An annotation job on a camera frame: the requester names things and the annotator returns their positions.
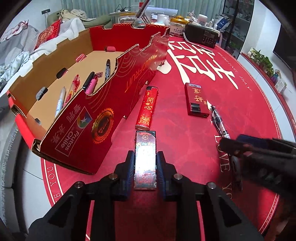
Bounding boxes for white mug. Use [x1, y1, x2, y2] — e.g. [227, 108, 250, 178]
[156, 14, 170, 26]

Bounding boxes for patterned dark lighter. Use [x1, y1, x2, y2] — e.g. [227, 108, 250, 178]
[134, 131, 157, 190]

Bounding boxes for phone on stand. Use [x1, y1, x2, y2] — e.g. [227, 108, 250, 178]
[135, 0, 151, 25]

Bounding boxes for red lighter box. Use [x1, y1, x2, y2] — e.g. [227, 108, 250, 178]
[185, 83, 210, 118]

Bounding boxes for green armchair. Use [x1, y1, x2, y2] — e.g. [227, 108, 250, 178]
[47, 9, 113, 29]

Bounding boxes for light blue floral cloth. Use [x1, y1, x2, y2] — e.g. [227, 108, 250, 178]
[1, 51, 30, 86]

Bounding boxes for black portable radio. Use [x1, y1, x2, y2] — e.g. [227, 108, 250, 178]
[184, 24, 220, 48]

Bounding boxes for red gel pen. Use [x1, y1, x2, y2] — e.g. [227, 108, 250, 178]
[63, 75, 80, 107]

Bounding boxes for black marker pen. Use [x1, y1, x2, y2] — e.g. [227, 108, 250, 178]
[105, 59, 111, 81]

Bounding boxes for slim red lighter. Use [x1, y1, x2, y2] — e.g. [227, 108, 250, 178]
[135, 86, 159, 131]

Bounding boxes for grey covered sofa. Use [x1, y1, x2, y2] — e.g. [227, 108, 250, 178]
[1, 18, 85, 96]

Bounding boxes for red embroidered cushion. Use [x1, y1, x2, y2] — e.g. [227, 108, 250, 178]
[35, 20, 61, 50]

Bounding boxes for red round table mat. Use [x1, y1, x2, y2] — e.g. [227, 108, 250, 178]
[41, 34, 284, 241]

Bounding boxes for red cardboard fruit box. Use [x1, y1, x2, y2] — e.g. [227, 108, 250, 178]
[7, 24, 170, 175]

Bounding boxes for black thin marker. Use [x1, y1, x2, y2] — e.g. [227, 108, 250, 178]
[82, 71, 95, 91]

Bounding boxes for white barrel pen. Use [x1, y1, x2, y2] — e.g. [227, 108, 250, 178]
[55, 87, 66, 117]

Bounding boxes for gold lid glass jar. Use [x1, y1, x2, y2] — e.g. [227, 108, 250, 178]
[169, 16, 189, 37]

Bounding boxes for pink grip pen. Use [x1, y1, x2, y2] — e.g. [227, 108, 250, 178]
[85, 76, 97, 95]

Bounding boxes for green potted plants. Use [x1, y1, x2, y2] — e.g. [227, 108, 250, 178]
[247, 48, 274, 77]

